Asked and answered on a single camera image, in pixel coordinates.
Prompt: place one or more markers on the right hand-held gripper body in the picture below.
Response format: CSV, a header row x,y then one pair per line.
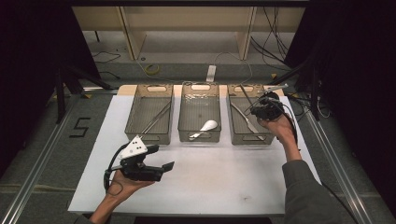
x,y
269,109

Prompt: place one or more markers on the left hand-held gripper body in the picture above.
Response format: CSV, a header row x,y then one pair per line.
x,y
137,171

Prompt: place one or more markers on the metal chopstick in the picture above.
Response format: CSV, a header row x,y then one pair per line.
x,y
157,118
149,129

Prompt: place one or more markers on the grey translucent plastic bin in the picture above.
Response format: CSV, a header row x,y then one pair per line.
x,y
151,116
239,124
199,105

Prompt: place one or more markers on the person's left hand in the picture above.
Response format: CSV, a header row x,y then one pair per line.
x,y
124,186

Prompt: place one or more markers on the person's right hand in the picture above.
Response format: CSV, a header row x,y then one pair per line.
x,y
278,129

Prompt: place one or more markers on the white table mat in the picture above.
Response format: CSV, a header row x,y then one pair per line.
x,y
202,186

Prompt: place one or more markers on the black metal stand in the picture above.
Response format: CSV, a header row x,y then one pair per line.
x,y
315,93
60,93

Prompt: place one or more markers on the white power strip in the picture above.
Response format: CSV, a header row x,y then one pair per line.
x,y
211,74

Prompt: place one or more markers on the yellow tape roll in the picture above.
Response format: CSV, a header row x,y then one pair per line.
x,y
158,70

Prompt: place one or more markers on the black curtain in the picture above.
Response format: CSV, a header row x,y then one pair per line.
x,y
31,62
358,62

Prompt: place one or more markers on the beige wooden shelf unit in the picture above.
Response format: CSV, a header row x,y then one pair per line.
x,y
137,40

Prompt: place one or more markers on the aluminium floor rail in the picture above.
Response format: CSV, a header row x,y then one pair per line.
x,y
335,161
43,161

